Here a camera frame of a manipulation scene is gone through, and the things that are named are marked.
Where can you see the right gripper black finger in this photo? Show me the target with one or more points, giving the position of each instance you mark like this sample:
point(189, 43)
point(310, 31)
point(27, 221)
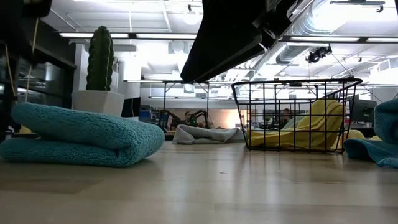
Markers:
point(230, 60)
point(224, 34)

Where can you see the person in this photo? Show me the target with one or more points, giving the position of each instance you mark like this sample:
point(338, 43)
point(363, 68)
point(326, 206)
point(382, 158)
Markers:
point(286, 113)
point(187, 116)

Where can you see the grey microfiber towel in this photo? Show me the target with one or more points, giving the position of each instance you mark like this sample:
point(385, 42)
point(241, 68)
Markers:
point(202, 135)

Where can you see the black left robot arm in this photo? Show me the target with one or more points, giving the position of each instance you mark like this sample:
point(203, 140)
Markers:
point(34, 6)

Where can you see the silver ceiling air duct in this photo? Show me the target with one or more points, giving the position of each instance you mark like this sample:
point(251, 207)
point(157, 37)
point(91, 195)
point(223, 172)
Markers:
point(295, 53)

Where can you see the yellow microfiber towel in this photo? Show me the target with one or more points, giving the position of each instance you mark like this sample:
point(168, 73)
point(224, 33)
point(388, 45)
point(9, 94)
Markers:
point(323, 118)
point(354, 135)

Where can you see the linear ceiling light fixture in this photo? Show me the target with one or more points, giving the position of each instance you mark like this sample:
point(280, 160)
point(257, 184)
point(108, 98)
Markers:
point(155, 35)

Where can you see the light green microfiber towel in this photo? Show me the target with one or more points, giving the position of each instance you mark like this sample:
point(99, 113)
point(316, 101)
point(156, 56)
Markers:
point(295, 121)

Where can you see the green cactus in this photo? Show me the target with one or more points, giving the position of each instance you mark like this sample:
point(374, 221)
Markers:
point(100, 59)

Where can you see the black computer monitor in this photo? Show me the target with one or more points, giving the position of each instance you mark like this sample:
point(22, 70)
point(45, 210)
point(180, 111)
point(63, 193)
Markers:
point(368, 110)
point(130, 107)

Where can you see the dark shelving structure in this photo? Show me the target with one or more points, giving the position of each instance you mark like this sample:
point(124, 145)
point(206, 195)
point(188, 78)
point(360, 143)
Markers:
point(59, 59)

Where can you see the black background station frame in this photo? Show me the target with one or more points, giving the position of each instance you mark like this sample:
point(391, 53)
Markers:
point(164, 102)

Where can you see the black ceiling spotlight cluster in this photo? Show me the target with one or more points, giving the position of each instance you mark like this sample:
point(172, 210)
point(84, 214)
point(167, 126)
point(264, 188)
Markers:
point(346, 80)
point(317, 55)

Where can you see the black background robot arm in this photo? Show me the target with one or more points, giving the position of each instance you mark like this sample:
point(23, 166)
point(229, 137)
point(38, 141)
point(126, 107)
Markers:
point(171, 116)
point(202, 115)

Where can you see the turquoise microfiber towel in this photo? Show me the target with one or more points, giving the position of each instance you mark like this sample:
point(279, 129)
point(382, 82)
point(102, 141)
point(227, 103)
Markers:
point(87, 137)
point(379, 146)

